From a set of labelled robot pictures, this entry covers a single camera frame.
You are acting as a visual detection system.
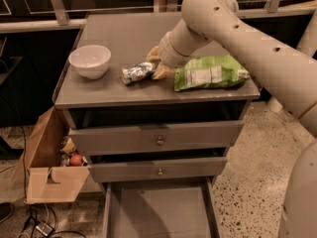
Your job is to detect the black floor cables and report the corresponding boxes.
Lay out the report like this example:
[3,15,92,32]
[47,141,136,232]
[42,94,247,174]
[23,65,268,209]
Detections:
[0,126,87,238]

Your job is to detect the silver blue redbull can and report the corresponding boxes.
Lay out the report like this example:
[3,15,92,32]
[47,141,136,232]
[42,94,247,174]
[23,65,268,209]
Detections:
[121,61,157,85]

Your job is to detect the bottom grey drawer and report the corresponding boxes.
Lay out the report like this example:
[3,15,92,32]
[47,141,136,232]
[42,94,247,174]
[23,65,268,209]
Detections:
[102,178,222,238]

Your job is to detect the top grey drawer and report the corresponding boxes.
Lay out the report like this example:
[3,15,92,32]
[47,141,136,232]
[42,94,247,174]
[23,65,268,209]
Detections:
[69,120,244,156]

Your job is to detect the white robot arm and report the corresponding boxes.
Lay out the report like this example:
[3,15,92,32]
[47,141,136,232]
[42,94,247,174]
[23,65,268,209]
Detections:
[147,0,317,238]

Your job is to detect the red apple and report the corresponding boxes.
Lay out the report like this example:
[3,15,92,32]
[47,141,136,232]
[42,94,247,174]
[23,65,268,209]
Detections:
[69,154,82,167]

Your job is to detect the metal railing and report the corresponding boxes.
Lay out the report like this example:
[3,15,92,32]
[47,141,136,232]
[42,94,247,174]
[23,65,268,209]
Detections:
[0,0,317,34]

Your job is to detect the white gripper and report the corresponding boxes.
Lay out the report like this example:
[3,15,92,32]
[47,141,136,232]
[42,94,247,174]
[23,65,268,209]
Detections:
[146,31,197,80]

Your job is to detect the brown cardboard box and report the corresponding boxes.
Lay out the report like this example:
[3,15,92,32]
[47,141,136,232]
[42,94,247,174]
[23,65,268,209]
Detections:
[14,107,89,204]

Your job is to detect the green chip bag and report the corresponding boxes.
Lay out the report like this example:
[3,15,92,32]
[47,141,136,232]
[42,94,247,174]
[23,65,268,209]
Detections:
[174,55,250,92]

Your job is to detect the grey drawer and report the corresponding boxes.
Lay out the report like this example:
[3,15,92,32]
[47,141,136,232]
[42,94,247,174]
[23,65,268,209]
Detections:
[69,120,244,156]
[102,178,222,238]
[88,157,228,182]

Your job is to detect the white ceramic bowl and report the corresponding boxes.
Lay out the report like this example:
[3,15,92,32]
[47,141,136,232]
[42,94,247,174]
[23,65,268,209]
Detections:
[68,45,111,79]

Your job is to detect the middle grey drawer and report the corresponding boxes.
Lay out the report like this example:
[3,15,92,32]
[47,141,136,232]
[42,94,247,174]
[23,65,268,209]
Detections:
[88,157,228,182]

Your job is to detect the grey drawer cabinet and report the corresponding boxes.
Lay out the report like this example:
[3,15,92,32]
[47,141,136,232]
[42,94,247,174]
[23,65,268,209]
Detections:
[52,11,263,186]

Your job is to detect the yellow snack packet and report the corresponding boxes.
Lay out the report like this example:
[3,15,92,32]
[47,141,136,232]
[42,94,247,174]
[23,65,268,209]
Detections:
[60,137,76,155]

